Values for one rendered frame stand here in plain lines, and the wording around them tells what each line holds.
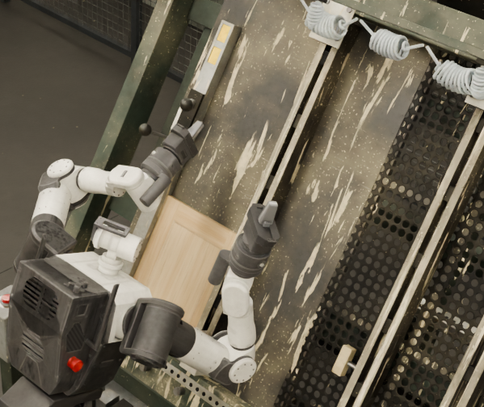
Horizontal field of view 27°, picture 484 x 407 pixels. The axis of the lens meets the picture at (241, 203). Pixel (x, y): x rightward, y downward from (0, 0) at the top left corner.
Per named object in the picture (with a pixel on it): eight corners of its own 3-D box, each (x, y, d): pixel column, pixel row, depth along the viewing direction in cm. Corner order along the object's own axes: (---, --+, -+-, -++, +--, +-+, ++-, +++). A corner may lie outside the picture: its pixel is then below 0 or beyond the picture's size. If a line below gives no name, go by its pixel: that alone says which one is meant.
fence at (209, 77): (109, 308, 315) (101, 308, 312) (229, 23, 300) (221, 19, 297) (120, 315, 312) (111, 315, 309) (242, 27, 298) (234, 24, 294)
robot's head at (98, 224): (118, 262, 253) (124, 238, 249) (86, 249, 254) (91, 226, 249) (127, 248, 258) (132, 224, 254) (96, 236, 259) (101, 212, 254)
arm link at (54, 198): (54, 199, 297) (41, 248, 279) (36, 165, 289) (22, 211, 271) (91, 190, 295) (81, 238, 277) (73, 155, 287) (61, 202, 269)
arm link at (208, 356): (232, 398, 262) (179, 370, 246) (209, 367, 271) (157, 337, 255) (263, 366, 261) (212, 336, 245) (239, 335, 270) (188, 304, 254)
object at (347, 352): (335, 370, 270) (330, 371, 268) (348, 344, 269) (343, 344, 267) (344, 375, 269) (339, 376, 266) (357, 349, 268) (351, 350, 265)
